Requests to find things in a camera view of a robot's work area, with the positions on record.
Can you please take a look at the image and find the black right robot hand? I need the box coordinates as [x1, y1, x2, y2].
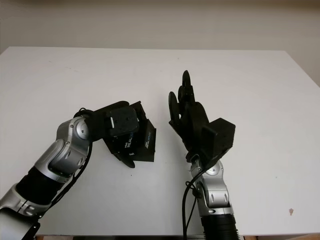
[168, 70, 211, 161]

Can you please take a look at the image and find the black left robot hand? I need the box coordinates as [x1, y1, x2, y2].
[73, 100, 147, 169]

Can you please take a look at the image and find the black box base with insert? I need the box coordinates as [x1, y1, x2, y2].
[133, 119, 158, 163]

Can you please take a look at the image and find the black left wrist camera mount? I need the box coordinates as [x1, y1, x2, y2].
[104, 106, 140, 138]

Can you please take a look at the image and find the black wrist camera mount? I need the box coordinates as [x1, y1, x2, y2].
[201, 117, 237, 170]
[104, 106, 140, 138]

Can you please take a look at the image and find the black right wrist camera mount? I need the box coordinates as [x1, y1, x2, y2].
[201, 117, 237, 170]

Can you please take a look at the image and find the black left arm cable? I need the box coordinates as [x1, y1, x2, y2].
[32, 107, 93, 221]

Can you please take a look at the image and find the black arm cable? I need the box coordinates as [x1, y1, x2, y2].
[32, 107, 93, 221]
[181, 164, 203, 240]

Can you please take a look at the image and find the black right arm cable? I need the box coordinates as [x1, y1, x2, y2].
[181, 164, 203, 240]

